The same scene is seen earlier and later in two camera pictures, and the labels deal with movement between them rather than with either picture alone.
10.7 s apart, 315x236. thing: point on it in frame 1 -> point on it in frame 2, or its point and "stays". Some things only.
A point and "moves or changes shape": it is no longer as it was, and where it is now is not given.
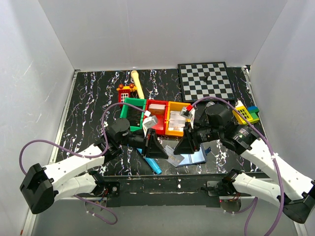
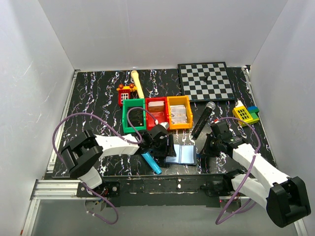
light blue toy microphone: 153,163 stays
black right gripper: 188,140 -> 211,144
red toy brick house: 124,92 stays
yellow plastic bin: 174,106 -> 180,100
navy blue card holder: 198,158 moves or changes shape
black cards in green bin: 134,115 stays
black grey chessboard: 199,80 stays
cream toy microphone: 135,76 stays
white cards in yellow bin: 176,121 stays
